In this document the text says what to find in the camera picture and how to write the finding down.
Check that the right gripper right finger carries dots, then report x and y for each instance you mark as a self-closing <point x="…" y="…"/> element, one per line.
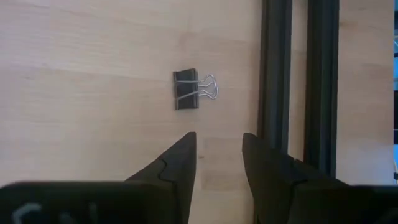
<point x="273" y="180"/>

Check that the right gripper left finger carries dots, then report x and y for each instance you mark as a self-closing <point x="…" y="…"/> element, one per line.
<point x="183" y="161"/>

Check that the black binder clip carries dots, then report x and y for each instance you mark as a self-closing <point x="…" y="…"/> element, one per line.
<point x="186" y="90"/>

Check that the black aluminium rig frame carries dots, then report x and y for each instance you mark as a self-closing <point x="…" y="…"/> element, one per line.
<point x="275" y="62"/>

